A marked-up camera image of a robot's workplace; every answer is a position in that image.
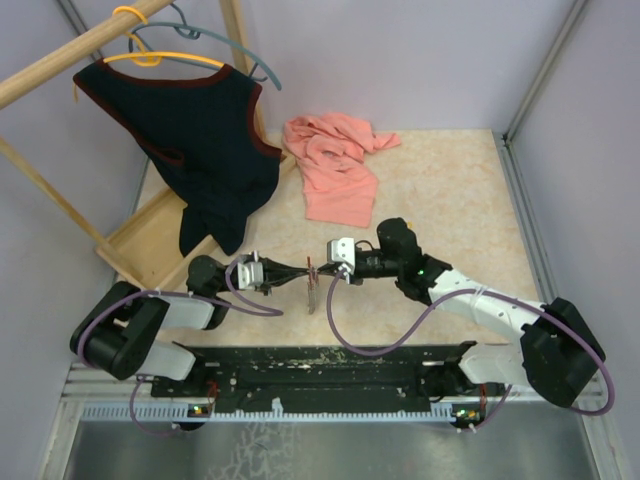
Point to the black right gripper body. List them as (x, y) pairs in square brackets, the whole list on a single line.
[(374, 264)]

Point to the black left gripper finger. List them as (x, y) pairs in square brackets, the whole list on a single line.
[(274, 280), (272, 267)]

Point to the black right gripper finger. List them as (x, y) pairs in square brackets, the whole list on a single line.
[(337, 272), (329, 266)]

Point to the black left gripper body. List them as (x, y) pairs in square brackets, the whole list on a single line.
[(223, 288)]

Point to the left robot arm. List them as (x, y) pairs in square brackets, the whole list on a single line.
[(119, 335)]

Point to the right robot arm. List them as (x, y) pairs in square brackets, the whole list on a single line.
[(548, 346)]

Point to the wooden clothes rack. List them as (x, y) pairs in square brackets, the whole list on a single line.
[(98, 176)]

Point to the pink cloth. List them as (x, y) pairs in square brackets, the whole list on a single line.
[(330, 152)]

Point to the dark navy vest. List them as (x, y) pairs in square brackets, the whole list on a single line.
[(200, 136)]

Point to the yellow clothes hanger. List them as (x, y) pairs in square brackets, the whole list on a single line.
[(144, 57)]

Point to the grey-blue clothes hanger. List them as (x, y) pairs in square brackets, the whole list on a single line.
[(234, 37)]

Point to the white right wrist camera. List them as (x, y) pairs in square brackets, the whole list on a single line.
[(342, 250)]

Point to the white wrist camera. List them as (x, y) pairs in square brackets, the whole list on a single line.
[(250, 271), (342, 250)]

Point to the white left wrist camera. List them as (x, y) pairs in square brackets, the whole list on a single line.
[(250, 271)]

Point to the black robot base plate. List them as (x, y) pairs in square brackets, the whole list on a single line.
[(325, 379)]

